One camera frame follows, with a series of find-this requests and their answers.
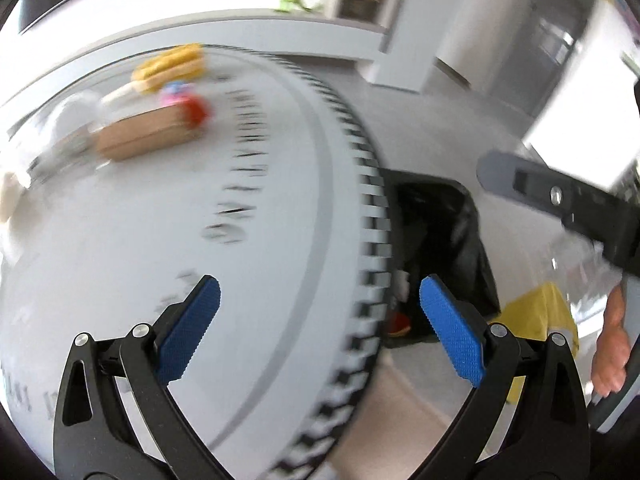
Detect white wrapper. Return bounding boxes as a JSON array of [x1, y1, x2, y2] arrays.
[[10, 90, 106, 176]]

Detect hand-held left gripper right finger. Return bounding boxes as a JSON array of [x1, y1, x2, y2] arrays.
[[419, 275, 591, 480]]

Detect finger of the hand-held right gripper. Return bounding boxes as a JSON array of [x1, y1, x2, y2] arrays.
[[477, 151, 626, 246]]

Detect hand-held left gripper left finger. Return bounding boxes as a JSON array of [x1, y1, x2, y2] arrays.
[[52, 275, 236, 480]]

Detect brown cardboard box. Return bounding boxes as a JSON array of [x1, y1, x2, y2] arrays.
[[95, 107, 203, 161]]

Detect pink and red toy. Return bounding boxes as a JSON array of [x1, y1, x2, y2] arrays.
[[160, 82, 211, 128]]

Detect person's right hand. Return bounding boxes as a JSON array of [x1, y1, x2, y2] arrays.
[[591, 280, 633, 398]]

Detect red item in bin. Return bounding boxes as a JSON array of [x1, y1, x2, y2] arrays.
[[385, 310, 412, 337]]

